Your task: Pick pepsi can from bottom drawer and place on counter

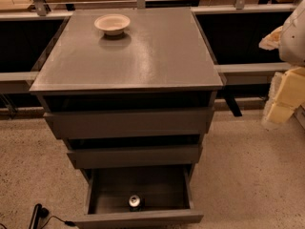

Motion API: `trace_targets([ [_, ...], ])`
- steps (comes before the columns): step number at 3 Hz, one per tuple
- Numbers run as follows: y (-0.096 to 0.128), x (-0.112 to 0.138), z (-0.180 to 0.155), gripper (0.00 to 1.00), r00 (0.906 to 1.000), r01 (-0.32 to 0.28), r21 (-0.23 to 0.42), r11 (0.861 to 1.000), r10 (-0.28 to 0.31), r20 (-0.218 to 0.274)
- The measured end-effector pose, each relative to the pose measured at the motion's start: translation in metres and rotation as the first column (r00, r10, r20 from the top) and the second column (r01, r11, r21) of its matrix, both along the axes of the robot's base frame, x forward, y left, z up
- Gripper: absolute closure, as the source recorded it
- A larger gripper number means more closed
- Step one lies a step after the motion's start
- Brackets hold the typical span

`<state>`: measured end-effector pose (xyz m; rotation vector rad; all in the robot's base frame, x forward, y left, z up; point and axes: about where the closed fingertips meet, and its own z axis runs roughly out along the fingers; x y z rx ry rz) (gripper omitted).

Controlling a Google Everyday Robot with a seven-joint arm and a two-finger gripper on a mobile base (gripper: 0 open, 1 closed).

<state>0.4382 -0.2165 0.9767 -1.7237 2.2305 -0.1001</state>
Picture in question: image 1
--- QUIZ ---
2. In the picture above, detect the white bowl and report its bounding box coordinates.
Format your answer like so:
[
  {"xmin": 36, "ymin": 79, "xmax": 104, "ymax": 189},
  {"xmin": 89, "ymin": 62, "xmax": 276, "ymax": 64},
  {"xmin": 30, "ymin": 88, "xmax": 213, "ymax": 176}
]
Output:
[{"xmin": 94, "ymin": 14, "xmax": 131, "ymax": 36}]

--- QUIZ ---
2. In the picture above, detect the black power adapter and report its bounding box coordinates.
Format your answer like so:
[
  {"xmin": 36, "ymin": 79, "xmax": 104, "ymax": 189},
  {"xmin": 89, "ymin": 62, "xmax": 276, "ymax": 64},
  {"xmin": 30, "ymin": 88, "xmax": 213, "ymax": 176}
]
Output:
[{"xmin": 29, "ymin": 203, "xmax": 49, "ymax": 229}]

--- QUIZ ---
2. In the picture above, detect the dark pepsi can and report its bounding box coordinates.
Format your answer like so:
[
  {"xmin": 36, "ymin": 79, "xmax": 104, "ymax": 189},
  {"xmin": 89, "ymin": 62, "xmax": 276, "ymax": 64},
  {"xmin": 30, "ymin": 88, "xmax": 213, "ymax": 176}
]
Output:
[{"xmin": 128, "ymin": 195, "xmax": 142, "ymax": 212}]

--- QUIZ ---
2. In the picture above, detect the grey drawer cabinet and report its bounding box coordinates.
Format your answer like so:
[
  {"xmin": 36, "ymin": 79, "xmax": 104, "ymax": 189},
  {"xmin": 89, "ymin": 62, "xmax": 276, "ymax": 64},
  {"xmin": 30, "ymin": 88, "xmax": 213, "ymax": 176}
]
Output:
[{"xmin": 29, "ymin": 7, "xmax": 224, "ymax": 183}]

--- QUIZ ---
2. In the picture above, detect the grey middle drawer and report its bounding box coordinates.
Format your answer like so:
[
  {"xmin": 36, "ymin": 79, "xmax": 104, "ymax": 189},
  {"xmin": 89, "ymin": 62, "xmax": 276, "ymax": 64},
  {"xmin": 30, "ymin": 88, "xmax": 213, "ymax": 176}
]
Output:
[{"xmin": 68, "ymin": 144, "xmax": 202, "ymax": 169}]

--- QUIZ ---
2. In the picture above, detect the grey top drawer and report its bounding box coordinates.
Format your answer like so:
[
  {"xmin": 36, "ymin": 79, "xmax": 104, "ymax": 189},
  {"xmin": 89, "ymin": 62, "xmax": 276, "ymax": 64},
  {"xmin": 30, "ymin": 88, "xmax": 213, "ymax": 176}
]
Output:
[{"xmin": 45, "ymin": 108, "xmax": 214, "ymax": 139}]

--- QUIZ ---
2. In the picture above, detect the grey metal rail frame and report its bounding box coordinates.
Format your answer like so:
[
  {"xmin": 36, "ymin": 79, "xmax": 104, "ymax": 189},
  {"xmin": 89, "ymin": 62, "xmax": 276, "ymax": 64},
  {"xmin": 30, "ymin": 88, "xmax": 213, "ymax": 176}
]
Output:
[{"xmin": 1, "ymin": 0, "xmax": 288, "ymax": 116}]

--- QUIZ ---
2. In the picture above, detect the grey open bottom drawer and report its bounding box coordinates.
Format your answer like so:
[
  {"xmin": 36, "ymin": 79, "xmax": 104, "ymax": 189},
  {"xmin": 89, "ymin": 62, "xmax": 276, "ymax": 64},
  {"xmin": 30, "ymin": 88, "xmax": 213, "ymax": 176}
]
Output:
[{"xmin": 74, "ymin": 165, "xmax": 203, "ymax": 229}]

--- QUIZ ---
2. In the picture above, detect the black cable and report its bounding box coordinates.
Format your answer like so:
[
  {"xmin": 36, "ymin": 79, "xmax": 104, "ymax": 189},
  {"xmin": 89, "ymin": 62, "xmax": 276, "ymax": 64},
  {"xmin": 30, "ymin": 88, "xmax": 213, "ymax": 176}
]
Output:
[{"xmin": 39, "ymin": 215, "xmax": 76, "ymax": 229}]

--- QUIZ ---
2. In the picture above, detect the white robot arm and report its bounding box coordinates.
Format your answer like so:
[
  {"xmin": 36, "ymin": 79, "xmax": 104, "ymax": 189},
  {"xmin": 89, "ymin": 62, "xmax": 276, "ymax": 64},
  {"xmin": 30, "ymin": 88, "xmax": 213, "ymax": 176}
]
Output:
[{"xmin": 279, "ymin": 0, "xmax": 305, "ymax": 67}]

